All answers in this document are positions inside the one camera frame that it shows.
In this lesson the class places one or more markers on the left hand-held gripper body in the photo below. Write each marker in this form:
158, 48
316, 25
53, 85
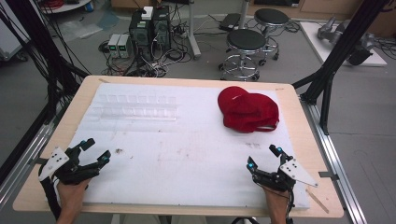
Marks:
54, 161

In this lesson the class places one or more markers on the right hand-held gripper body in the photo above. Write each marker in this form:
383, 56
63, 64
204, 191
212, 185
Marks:
295, 172

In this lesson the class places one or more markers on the person's right hand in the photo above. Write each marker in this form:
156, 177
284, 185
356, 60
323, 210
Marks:
277, 200

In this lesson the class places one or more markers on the person's left hand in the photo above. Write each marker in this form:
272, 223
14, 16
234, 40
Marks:
71, 196

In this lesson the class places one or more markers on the wooden stick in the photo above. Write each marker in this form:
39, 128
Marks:
317, 201

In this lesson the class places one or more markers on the red cap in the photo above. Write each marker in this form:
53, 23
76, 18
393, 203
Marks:
246, 110

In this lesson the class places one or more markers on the clear acrylic rack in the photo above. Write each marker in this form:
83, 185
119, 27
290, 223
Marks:
137, 107

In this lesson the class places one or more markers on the white table mat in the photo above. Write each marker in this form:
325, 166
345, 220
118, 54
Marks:
186, 149

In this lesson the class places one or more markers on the grey power supply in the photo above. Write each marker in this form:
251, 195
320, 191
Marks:
113, 45
125, 46

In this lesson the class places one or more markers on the black round stool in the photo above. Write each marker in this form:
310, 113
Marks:
246, 40
271, 17

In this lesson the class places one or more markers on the clear plastic sheet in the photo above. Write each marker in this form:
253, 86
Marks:
79, 29

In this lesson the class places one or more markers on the white platform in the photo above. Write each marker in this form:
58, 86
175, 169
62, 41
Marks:
314, 40

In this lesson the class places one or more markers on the black computer tower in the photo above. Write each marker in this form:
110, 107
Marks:
161, 28
140, 34

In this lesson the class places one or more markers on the black flat device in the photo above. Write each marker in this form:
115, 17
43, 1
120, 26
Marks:
229, 21

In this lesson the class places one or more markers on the round white table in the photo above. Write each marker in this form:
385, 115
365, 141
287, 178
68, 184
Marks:
68, 6

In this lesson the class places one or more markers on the white box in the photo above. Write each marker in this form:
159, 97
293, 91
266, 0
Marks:
147, 13

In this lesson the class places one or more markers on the grey metal bracket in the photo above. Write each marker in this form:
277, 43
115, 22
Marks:
328, 175
37, 161

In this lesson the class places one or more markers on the aluminium rail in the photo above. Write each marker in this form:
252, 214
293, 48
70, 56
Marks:
21, 168
339, 165

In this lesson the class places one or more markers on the black metal frame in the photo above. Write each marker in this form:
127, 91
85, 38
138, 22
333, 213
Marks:
339, 49
46, 56

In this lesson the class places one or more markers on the grey metal post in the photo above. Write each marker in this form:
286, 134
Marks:
243, 14
193, 31

